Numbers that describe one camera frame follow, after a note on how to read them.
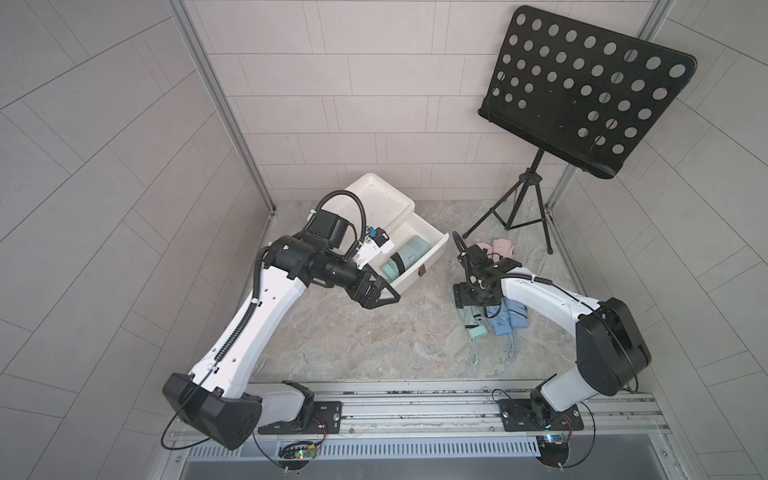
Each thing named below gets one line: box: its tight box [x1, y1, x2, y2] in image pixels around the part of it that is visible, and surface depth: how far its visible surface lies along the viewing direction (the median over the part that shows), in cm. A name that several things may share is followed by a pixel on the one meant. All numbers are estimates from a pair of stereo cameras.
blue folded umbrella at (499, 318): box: [486, 297, 512, 336], surface depth 86 cm
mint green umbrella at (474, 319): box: [457, 305, 488, 338], surface depth 86 cm
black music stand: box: [461, 5, 698, 256], surface depth 67 cm
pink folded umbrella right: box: [492, 237, 515, 263], surface depth 103 cm
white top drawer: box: [370, 213, 450, 294], surface depth 82 cm
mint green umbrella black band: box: [381, 236, 431, 282], surface depth 82 cm
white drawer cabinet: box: [326, 172, 447, 261], surface depth 87 cm
